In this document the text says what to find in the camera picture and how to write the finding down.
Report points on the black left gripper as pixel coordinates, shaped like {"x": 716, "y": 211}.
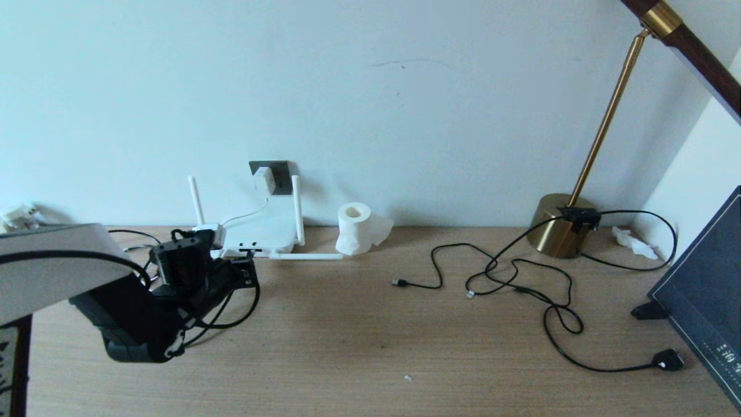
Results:
{"x": 184, "y": 269}

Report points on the white power adapter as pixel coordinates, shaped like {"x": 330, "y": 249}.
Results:
{"x": 263, "y": 179}

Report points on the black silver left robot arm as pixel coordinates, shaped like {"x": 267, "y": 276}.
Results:
{"x": 52, "y": 269}

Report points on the white router with antennas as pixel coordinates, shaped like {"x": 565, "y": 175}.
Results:
{"x": 272, "y": 231}

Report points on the white toilet paper roll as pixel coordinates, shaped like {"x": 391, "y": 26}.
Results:
{"x": 353, "y": 231}

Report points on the clear plastic wrapper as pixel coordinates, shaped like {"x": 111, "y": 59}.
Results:
{"x": 20, "y": 217}

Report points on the brass desk lamp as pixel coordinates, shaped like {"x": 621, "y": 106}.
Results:
{"x": 553, "y": 231}

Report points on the crumpled white tissue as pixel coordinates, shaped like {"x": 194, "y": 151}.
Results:
{"x": 635, "y": 243}

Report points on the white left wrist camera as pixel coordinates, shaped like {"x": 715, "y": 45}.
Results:
{"x": 209, "y": 234}

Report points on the grey wall socket plate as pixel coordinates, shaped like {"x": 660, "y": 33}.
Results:
{"x": 283, "y": 174}

